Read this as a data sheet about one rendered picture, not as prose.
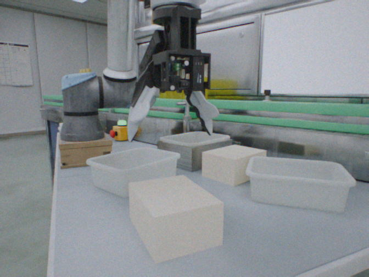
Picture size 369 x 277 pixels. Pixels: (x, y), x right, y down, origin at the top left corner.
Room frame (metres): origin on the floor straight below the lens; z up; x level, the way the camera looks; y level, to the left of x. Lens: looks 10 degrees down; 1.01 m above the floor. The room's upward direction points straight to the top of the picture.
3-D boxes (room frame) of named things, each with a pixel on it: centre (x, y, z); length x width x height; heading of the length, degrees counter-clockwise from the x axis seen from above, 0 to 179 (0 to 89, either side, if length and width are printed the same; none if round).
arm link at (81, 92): (0.95, 0.36, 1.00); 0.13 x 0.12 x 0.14; 112
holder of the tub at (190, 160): (0.96, -0.06, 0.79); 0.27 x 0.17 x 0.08; 135
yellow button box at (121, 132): (1.35, 0.32, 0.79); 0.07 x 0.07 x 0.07; 45
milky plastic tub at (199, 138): (0.94, -0.04, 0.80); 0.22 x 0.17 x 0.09; 135
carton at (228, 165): (0.78, -0.15, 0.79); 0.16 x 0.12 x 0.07; 133
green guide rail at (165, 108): (1.73, 0.62, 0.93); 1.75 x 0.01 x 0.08; 45
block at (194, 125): (1.11, -0.04, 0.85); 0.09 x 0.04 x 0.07; 135
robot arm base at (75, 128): (0.95, 0.37, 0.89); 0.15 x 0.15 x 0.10
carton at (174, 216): (0.45, 0.02, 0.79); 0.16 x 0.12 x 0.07; 25
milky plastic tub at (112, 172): (0.72, 0.14, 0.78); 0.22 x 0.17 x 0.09; 141
